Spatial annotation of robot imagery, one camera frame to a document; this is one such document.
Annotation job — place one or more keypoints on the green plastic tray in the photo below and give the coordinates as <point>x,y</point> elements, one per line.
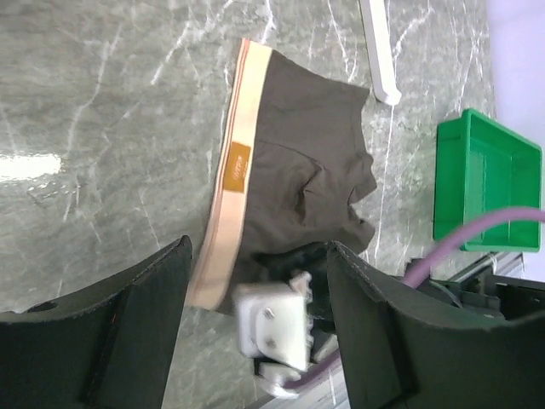
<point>482,166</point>

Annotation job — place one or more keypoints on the dark brown boxer underwear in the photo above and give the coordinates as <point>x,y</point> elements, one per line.
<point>293,165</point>

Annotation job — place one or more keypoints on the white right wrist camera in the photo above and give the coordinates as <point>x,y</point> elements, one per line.
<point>274,330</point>

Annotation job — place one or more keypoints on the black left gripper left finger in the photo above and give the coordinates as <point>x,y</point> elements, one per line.
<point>109,345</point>

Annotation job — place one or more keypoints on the white metal clothes rack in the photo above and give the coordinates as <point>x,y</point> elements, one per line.
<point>379,52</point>

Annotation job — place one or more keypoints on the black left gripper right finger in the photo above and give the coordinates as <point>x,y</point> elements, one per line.
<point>401,348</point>

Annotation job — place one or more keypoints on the aluminium mounting rail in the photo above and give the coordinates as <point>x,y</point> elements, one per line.
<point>461,343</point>

